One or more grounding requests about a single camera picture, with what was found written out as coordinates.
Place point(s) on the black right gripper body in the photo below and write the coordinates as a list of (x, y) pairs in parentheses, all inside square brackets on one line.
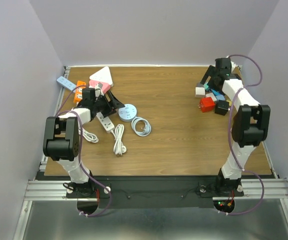
[(213, 81)]

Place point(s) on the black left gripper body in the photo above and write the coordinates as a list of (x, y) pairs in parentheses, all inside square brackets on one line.
[(102, 105)]

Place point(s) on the light blue round socket base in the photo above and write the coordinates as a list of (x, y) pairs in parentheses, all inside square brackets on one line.
[(127, 113)]

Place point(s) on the orange USB power strip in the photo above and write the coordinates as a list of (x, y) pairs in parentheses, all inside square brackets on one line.
[(78, 92)]

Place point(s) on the red cube socket adapter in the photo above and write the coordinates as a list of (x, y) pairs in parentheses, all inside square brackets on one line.
[(206, 104)]

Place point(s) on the black cube socket adapter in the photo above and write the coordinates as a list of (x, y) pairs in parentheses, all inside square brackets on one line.
[(222, 107)]

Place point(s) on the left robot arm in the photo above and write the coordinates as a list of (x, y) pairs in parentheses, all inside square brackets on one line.
[(63, 136)]

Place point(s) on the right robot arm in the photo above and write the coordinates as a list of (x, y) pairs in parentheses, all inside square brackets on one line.
[(246, 129)]

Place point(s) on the white grey plug adapter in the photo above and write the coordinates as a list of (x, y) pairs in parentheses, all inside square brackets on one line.
[(200, 91)]

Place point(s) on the white blue plug adapter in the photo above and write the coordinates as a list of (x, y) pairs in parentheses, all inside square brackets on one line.
[(212, 96)]

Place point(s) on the pink triangular power strip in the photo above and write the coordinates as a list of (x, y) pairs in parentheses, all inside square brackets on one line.
[(103, 86)]

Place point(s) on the white triangular power strip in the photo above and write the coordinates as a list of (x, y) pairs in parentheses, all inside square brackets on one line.
[(103, 75)]

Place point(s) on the light blue power strip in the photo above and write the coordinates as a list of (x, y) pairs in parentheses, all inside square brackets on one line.
[(65, 83)]

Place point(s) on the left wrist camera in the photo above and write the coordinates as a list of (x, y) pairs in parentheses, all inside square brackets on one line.
[(98, 89)]

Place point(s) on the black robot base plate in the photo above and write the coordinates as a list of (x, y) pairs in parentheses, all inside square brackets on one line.
[(149, 192)]

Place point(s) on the aluminium frame rail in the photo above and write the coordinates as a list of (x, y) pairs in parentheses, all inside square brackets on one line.
[(252, 189)]

